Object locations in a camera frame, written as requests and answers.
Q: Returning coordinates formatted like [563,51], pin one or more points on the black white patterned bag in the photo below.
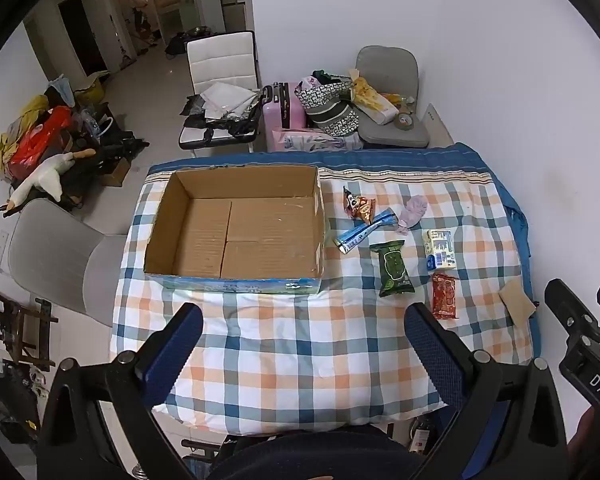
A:
[330,105]

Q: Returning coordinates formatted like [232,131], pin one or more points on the blue white long packet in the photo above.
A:
[365,232]

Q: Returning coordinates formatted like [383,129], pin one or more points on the person's dark clothing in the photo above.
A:
[305,455]

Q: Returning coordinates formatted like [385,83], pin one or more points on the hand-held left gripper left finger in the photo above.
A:
[172,355]

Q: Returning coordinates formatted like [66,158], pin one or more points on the red plastic bag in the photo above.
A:
[40,140]

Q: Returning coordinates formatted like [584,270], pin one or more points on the plaid checked blanket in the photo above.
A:
[305,340]

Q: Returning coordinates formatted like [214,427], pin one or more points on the yellow snack bag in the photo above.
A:
[367,91]

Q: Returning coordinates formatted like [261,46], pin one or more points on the white grey plastic wrapping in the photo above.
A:
[225,100]

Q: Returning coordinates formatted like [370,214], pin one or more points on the yellow bin bag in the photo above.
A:
[90,91]

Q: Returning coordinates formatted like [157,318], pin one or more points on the pink suitcase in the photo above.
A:
[282,106]

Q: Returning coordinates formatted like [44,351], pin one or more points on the beige cardboard piece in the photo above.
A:
[517,302]

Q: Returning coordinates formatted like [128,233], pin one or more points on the white padded chair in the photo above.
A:
[222,85]

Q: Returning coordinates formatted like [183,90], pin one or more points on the dark glass bottle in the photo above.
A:
[420,435]

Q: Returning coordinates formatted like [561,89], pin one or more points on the grey tape roll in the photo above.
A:
[405,120]

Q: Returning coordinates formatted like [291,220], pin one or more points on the pink crumpled wrapper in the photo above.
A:
[411,212]

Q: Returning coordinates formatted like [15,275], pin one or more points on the white goose plush toy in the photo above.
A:
[45,175]

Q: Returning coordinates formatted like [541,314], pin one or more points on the yellow cloth bundle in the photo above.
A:
[15,132]

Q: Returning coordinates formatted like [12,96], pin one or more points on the small milk carton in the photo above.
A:
[440,250]

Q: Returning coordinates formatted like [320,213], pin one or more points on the green wet wipes packet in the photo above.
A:
[392,267]

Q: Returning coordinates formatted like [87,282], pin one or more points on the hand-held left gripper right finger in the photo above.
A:
[435,355]

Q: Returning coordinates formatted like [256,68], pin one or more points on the brown orange snack packet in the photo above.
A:
[361,205]

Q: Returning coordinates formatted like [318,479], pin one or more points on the red snack packet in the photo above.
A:
[444,295]

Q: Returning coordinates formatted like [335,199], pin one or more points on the dark wooden folding chair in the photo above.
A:
[10,325]

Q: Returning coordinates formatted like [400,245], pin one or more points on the small brown cardboard box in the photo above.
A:
[115,172]

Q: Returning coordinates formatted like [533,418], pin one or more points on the light grey shell chair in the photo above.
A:
[55,260]

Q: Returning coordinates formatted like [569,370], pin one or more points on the open cardboard box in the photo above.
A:
[240,230]

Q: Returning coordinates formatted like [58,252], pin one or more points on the white wrapped package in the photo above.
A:
[380,107]

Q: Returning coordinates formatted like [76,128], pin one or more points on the floral pink box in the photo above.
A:
[310,141]

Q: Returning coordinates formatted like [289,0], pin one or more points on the grey cushioned chair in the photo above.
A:
[390,100]

